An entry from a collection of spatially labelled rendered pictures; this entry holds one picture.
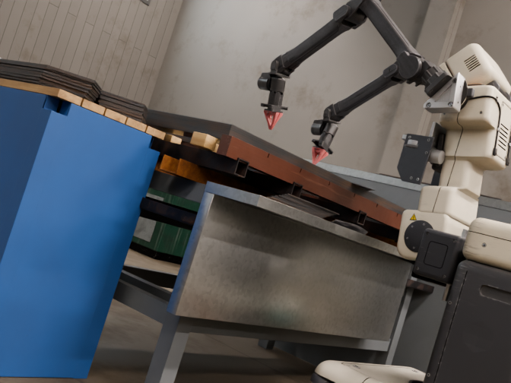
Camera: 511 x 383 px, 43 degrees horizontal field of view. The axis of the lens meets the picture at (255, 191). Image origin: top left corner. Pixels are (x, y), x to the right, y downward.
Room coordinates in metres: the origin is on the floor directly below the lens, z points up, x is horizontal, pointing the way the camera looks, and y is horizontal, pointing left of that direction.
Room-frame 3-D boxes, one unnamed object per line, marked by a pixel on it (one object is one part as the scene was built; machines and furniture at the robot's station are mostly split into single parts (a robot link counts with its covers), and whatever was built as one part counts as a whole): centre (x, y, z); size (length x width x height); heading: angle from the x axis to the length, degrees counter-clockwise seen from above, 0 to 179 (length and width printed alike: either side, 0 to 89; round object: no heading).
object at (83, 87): (2.13, 0.75, 0.82); 0.80 x 0.40 x 0.06; 50
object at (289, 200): (2.01, -0.11, 0.70); 0.39 x 0.12 x 0.04; 140
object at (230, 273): (2.31, -0.30, 0.48); 1.30 x 0.04 x 0.35; 140
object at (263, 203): (2.26, -0.36, 0.67); 1.30 x 0.20 x 0.03; 140
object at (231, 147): (2.49, -0.40, 0.80); 1.62 x 0.04 x 0.06; 140
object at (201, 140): (1.94, 0.19, 0.79); 0.06 x 0.05 x 0.04; 50
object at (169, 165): (2.60, -0.26, 0.70); 1.66 x 0.08 x 0.05; 140
